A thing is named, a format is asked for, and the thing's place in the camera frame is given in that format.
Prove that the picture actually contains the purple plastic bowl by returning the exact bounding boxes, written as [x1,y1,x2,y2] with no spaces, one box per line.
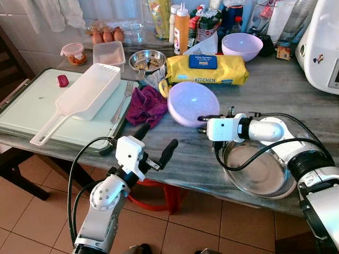
[167,81,220,128]
[221,33,263,61]

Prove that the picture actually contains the maroon cloth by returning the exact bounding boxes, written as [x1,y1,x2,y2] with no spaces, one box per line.
[126,86,169,129]

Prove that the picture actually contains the steel fork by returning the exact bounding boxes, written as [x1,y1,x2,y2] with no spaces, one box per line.
[111,79,134,124]

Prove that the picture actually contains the red plastic stool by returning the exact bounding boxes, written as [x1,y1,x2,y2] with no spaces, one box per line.
[127,179,186,213]

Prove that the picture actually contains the yellow kitchen wipes pack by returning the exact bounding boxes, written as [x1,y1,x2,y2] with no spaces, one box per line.
[166,54,249,85]

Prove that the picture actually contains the marble top dark wooden table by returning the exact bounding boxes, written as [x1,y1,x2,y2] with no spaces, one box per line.
[0,32,339,217]

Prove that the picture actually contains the white tissue paper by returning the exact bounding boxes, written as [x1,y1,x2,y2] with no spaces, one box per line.
[198,33,219,56]

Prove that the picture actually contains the steel plate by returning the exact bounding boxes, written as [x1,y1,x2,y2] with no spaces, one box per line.
[221,140,297,199]

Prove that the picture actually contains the small steel bowl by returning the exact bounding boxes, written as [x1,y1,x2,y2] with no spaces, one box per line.
[129,49,167,74]

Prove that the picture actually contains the clear plastic lidded container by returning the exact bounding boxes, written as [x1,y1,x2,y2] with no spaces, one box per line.
[93,41,126,67]

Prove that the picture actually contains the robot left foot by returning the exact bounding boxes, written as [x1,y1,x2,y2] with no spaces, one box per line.
[124,243,152,254]

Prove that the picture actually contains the small black object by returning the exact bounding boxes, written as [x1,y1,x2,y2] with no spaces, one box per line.
[260,37,276,57]

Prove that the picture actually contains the orange sauce squeeze bottle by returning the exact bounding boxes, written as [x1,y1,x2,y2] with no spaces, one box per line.
[174,3,190,55]

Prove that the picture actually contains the green and red food packet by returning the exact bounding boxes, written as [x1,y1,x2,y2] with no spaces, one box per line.
[189,5,223,44]

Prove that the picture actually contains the small jar with orange label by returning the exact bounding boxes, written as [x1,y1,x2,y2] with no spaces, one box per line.
[276,40,293,61]

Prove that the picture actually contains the white squeeze bottle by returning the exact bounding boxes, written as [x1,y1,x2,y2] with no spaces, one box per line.
[168,4,181,43]

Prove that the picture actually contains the dark blue jar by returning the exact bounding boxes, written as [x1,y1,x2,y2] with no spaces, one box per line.
[220,0,247,35]

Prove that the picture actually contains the yellow food packet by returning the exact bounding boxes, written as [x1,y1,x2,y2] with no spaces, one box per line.
[148,0,171,39]

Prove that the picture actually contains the pale green cutting board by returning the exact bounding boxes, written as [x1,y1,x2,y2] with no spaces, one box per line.
[0,68,128,155]

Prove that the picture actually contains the white printed paper sheet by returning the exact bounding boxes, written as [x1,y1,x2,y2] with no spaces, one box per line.
[267,0,297,41]

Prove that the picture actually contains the white kitchen appliance with display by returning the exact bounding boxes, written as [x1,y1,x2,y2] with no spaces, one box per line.
[296,0,339,95]

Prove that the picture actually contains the clear plastic bottle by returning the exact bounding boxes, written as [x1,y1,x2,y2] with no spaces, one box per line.
[278,0,318,46]

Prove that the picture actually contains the white hanging cloth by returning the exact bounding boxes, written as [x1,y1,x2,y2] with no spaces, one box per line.
[32,0,85,32]

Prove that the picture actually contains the dark wooden chair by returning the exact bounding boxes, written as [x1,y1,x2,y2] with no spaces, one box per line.
[0,26,33,102]

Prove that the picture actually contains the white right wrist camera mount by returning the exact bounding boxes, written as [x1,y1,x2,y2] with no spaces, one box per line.
[207,117,240,142]

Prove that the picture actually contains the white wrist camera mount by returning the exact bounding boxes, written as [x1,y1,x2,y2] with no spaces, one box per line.
[115,136,147,181]
[207,117,240,142]

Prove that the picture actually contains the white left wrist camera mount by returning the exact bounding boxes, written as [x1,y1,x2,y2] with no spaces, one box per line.
[115,136,147,181]

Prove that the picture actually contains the yellow handled scissors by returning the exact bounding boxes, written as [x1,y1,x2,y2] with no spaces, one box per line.
[158,78,171,99]

